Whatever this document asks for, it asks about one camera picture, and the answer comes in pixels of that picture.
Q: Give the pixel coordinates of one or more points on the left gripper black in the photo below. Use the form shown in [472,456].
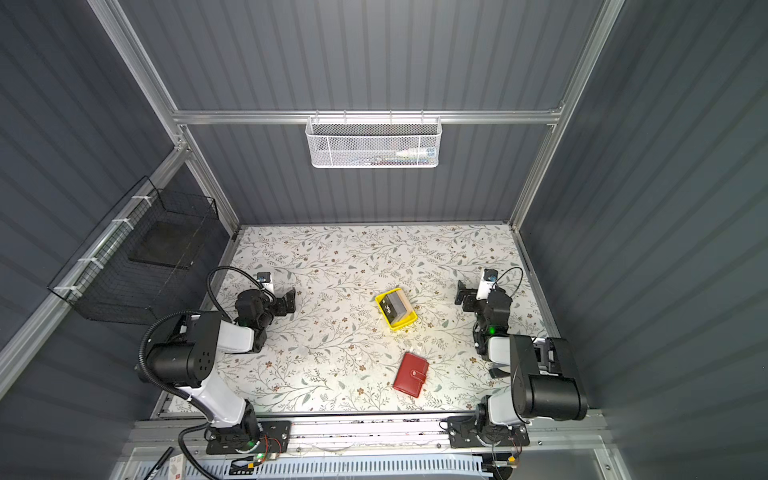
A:
[283,302]

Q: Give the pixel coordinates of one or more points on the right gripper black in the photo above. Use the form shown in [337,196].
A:
[467,297]

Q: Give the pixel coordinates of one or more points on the red leather card holder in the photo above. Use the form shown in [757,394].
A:
[411,375]

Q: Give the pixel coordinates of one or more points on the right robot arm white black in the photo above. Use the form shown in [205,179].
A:
[543,377]

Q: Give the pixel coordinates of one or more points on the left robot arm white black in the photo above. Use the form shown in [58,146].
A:
[179,356]

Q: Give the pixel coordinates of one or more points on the yellow plastic card tray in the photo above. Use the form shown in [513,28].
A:
[411,318]

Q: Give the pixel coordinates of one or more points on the stack of credit cards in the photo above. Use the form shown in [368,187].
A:
[394,307]

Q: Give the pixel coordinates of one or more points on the white tube in basket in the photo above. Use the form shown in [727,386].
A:
[418,153]

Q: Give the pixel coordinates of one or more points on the small white red box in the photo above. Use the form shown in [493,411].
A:
[176,467]

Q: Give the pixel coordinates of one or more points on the black pen on ledge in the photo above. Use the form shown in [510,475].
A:
[153,472]

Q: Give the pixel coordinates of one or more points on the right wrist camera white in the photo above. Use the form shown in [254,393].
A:
[487,283]

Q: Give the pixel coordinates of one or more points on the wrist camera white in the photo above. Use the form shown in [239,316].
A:
[487,283]
[266,280]

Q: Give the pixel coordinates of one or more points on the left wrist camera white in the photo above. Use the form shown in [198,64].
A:
[266,280]

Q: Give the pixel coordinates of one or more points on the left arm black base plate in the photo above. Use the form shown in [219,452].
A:
[262,437]

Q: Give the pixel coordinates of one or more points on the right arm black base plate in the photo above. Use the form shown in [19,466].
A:
[468,431]

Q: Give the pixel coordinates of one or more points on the black wire mesh basket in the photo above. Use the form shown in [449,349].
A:
[146,264]

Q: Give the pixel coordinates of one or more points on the white wire mesh basket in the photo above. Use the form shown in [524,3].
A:
[370,145]

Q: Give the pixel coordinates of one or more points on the white slotted cable duct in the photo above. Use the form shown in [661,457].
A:
[361,467]

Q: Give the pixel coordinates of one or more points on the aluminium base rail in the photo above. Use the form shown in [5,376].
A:
[383,434]

